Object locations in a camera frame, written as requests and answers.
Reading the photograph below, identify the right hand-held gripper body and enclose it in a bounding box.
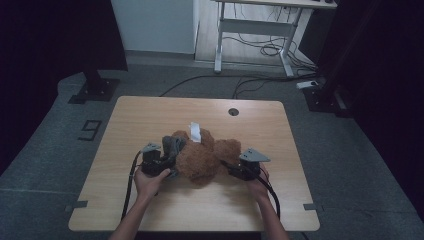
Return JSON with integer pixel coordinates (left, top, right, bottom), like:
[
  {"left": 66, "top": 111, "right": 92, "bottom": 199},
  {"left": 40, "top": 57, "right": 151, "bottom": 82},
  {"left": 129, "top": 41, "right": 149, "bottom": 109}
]
[{"left": 234, "top": 147, "right": 271, "bottom": 182}]

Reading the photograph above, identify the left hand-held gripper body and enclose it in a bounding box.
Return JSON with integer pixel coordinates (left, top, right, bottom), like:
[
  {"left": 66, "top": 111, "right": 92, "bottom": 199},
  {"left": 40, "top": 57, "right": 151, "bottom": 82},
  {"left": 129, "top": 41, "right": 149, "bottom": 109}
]
[{"left": 140, "top": 142, "right": 169, "bottom": 178}]

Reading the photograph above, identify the grey towel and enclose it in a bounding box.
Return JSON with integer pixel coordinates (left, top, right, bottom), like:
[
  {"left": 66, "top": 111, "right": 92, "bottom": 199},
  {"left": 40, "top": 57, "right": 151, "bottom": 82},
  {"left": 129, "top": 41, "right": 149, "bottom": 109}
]
[{"left": 161, "top": 134, "right": 188, "bottom": 179}]

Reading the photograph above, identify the brown teddy bear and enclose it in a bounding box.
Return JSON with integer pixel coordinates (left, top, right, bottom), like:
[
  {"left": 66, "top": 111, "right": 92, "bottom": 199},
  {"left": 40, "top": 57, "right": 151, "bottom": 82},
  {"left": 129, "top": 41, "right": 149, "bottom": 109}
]
[{"left": 171, "top": 121, "right": 243, "bottom": 186}]

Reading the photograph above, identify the person's right hand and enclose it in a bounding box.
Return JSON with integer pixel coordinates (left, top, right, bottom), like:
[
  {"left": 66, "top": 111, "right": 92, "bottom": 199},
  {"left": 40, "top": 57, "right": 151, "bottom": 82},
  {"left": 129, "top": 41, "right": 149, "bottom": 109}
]
[{"left": 246, "top": 163, "right": 270, "bottom": 200}]

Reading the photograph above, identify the person's left hand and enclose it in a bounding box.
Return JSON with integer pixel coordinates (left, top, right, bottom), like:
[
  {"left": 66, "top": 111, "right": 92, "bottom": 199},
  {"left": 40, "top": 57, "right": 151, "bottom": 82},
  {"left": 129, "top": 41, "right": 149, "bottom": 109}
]
[{"left": 133, "top": 168, "right": 172, "bottom": 203}]

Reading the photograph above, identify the grey tape strip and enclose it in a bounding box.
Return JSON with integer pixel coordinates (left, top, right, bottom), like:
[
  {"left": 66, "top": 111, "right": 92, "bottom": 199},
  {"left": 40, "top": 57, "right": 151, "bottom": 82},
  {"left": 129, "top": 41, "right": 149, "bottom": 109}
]
[
  {"left": 64, "top": 200, "right": 89, "bottom": 213},
  {"left": 303, "top": 202, "right": 324, "bottom": 212}
]

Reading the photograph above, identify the black stand base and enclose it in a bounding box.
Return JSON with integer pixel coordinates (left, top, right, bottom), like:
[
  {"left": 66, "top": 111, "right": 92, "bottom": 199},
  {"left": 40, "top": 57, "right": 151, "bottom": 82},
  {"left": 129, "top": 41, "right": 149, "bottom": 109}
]
[
  {"left": 302, "top": 78, "right": 355, "bottom": 118},
  {"left": 68, "top": 69, "right": 121, "bottom": 105}
]

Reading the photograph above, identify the white power strip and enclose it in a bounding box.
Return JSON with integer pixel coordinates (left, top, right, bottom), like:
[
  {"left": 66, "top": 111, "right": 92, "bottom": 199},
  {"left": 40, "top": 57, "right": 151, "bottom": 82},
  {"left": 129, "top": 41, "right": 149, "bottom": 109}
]
[{"left": 296, "top": 80, "right": 319, "bottom": 90}]

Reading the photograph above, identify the dark curtain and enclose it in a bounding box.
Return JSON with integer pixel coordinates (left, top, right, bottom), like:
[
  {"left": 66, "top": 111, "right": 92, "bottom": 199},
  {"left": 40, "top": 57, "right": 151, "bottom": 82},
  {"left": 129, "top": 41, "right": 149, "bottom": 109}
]
[
  {"left": 316, "top": 0, "right": 424, "bottom": 221},
  {"left": 0, "top": 0, "right": 129, "bottom": 176}
]

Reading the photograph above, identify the left hand-held gripper black cable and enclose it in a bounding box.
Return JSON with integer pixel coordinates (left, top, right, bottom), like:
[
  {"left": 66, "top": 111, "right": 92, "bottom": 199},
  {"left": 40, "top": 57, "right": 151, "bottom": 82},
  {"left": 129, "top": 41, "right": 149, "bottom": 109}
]
[{"left": 121, "top": 150, "right": 144, "bottom": 221}]

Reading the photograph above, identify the hand-held gripper black cable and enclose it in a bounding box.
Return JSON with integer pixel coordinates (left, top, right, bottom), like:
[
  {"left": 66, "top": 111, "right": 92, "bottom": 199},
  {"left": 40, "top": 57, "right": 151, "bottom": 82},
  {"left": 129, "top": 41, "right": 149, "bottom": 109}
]
[
  {"left": 256, "top": 166, "right": 282, "bottom": 221},
  {"left": 121, "top": 150, "right": 144, "bottom": 221}
]

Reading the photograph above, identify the right hand-held gripper black cable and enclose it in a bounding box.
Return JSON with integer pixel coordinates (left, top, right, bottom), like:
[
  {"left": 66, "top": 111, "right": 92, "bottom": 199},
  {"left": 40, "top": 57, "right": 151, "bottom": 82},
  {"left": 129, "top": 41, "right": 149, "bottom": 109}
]
[{"left": 256, "top": 166, "right": 282, "bottom": 221}]

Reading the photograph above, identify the black floor cable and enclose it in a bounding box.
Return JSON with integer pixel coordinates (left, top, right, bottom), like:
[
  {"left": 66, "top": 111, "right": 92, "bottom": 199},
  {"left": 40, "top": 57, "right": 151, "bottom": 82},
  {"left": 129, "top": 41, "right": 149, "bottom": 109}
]
[
  {"left": 159, "top": 74, "right": 301, "bottom": 98},
  {"left": 232, "top": 73, "right": 318, "bottom": 100}
]

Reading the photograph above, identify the tangle of black cables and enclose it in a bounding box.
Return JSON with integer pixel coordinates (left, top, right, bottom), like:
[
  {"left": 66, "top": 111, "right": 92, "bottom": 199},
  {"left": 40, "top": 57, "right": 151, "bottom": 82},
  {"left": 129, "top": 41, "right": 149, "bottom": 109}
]
[{"left": 222, "top": 4, "right": 318, "bottom": 73}]

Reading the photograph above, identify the white metal desk frame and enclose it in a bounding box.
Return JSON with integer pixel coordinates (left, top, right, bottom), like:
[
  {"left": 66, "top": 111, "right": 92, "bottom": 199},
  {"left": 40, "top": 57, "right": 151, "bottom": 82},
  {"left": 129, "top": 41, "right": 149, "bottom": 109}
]
[{"left": 213, "top": 0, "right": 338, "bottom": 78}]

